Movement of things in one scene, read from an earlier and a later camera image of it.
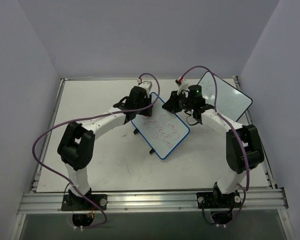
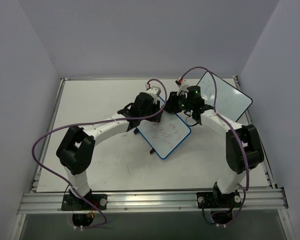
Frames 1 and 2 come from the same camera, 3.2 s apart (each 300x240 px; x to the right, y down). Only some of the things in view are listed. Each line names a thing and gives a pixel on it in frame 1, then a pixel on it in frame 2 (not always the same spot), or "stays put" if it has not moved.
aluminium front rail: x=49 y=203 stays put
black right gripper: x=172 y=102 stays put
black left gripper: x=147 y=104 -> x=156 y=113
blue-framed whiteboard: x=164 y=131 stays put
